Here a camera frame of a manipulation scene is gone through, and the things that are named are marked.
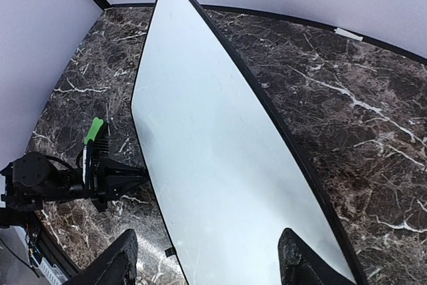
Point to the green whiteboard eraser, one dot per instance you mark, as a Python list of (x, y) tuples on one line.
[(96, 131)]

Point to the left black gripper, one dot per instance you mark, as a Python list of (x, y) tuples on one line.
[(99, 189)]

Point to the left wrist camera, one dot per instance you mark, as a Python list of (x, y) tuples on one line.
[(99, 151)]

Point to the black whiteboard stand clip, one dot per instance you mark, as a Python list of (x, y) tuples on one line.
[(170, 252)]

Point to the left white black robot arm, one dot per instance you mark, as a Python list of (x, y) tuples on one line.
[(35, 179)]

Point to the white slotted cable duct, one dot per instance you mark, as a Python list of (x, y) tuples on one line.
[(51, 272)]

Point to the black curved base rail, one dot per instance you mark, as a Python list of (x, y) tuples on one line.
[(41, 239)]

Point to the white tape strip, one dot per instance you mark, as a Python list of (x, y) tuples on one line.
[(348, 34)]

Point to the white whiteboard black frame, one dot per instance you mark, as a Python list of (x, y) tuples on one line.
[(226, 171)]

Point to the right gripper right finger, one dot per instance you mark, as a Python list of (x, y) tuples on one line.
[(300, 265)]

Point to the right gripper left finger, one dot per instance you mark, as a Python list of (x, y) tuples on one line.
[(115, 265)]

